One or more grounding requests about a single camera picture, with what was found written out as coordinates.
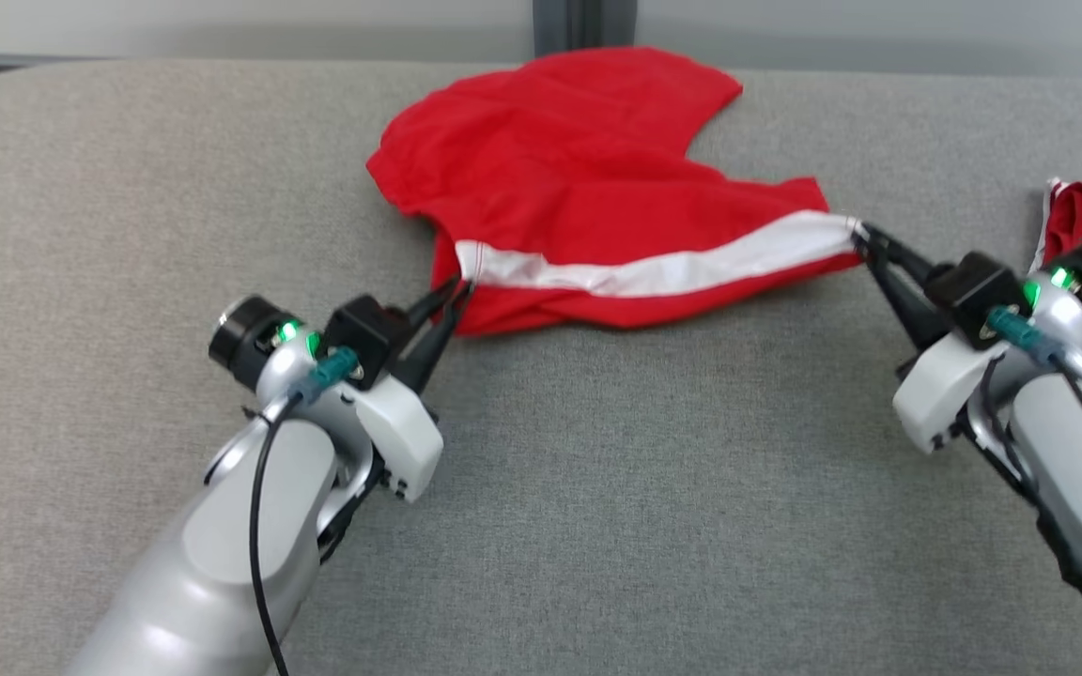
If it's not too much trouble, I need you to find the camera cable teal plug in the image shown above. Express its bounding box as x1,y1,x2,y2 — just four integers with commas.
248,347,361,676
985,307,1082,442

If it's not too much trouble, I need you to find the left camera cable teal plug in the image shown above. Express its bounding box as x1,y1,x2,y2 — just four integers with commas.
248,347,361,676

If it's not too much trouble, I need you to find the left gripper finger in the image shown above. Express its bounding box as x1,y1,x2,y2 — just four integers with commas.
400,275,469,330
400,286,476,391

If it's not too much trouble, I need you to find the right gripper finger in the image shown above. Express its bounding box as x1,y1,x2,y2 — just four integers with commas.
865,225,951,287
865,253,936,353

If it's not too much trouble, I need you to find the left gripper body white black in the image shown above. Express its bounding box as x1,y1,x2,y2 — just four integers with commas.
353,324,445,500

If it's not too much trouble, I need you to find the thin black right gripper cable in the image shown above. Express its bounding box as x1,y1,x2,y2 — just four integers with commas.
978,352,1040,499

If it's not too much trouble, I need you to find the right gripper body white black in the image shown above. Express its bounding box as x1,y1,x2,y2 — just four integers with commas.
893,329,997,454

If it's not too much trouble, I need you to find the red shorts white trim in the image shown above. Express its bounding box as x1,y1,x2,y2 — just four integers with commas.
365,47,866,337

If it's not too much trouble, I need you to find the grey metal partition post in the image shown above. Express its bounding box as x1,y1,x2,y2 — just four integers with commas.
532,0,638,59

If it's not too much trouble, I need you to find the right camera cable teal plug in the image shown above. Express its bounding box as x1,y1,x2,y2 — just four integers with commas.
985,307,1082,442

